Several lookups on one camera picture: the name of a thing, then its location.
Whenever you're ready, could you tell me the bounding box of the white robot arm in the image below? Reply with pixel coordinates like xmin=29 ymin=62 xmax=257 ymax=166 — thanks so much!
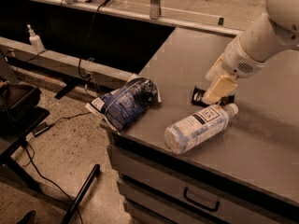
xmin=202 ymin=0 xmax=299 ymax=105

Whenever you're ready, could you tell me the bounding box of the grey metal post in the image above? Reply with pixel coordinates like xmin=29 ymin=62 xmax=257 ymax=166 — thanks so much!
xmin=149 ymin=0 xmax=161 ymax=20

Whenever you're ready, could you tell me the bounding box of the black power cable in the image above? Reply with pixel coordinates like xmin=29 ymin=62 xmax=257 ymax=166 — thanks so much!
xmin=77 ymin=0 xmax=117 ymax=81

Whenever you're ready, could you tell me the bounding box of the black floor cable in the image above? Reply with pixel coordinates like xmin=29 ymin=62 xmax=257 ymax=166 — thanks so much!
xmin=21 ymin=110 xmax=93 ymax=224

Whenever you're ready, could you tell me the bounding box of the grey metal rail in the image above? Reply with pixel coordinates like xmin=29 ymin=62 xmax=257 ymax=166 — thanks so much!
xmin=0 ymin=37 xmax=133 ymax=90

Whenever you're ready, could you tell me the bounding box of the blue chip bag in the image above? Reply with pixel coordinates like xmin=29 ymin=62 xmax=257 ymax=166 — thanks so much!
xmin=85 ymin=74 xmax=162 ymax=132

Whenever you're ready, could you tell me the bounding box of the black rxbar chocolate bar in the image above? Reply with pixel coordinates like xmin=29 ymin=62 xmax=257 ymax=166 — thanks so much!
xmin=191 ymin=87 xmax=235 ymax=107

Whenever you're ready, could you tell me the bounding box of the black drawer handle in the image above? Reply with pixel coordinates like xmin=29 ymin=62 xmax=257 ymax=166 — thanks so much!
xmin=183 ymin=187 xmax=220 ymax=213

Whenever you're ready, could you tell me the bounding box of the black power adapter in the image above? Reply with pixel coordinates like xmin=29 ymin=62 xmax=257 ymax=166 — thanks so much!
xmin=32 ymin=122 xmax=50 ymax=136

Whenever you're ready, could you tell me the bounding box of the blue plastic water bottle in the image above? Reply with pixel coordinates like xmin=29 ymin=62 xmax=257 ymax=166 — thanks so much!
xmin=164 ymin=104 xmax=238 ymax=154

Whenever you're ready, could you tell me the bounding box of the black metal leg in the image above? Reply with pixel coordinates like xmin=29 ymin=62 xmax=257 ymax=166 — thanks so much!
xmin=60 ymin=164 xmax=100 ymax=224

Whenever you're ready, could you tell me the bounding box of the white pump dispenser bottle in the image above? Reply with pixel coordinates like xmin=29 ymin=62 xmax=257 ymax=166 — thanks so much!
xmin=27 ymin=24 xmax=45 ymax=53

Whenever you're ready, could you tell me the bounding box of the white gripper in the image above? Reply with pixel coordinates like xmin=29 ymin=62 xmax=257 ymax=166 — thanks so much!
xmin=202 ymin=36 xmax=265 ymax=105

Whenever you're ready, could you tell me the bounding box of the grey drawer cabinet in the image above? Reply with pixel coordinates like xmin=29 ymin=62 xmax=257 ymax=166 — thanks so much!
xmin=107 ymin=131 xmax=299 ymax=224

